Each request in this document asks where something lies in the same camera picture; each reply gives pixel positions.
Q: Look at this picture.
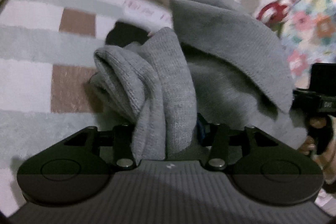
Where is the grey knit sweater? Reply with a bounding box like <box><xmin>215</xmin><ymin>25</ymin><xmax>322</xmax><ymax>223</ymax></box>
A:
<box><xmin>89</xmin><ymin>0</ymin><xmax>307</xmax><ymax>162</ymax></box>

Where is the person's right hand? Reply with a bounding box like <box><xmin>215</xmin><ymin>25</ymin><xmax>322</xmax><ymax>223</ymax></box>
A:
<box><xmin>298</xmin><ymin>115</ymin><xmax>334</xmax><ymax>157</ymax></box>

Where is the floral pattern blanket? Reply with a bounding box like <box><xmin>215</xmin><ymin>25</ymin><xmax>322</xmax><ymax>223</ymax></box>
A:
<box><xmin>281</xmin><ymin>0</ymin><xmax>335</xmax><ymax>88</ymax></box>

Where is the checkered plush bed blanket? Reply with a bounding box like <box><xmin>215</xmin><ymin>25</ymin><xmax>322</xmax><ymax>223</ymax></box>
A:
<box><xmin>1</xmin><ymin>0</ymin><xmax>171</xmax><ymax>216</ymax></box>

